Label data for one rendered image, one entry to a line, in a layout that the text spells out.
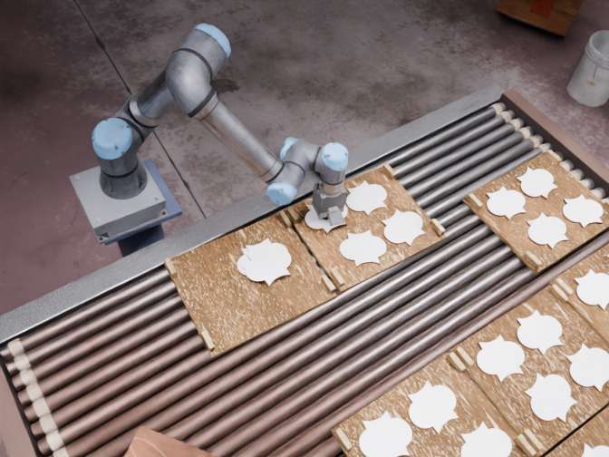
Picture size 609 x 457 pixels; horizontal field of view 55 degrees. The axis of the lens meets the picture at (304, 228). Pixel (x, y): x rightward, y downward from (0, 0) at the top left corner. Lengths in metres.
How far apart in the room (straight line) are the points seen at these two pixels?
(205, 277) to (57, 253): 1.42
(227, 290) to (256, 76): 2.23
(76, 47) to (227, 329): 2.79
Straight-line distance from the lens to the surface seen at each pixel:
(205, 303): 1.76
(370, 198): 1.98
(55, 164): 3.47
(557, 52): 4.51
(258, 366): 1.69
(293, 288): 1.77
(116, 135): 1.85
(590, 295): 2.01
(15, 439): 1.71
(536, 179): 2.22
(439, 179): 2.13
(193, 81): 1.53
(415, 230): 1.94
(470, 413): 1.71
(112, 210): 1.96
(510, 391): 1.78
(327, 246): 1.86
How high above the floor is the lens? 2.49
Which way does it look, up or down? 55 degrees down
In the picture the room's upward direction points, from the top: 6 degrees clockwise
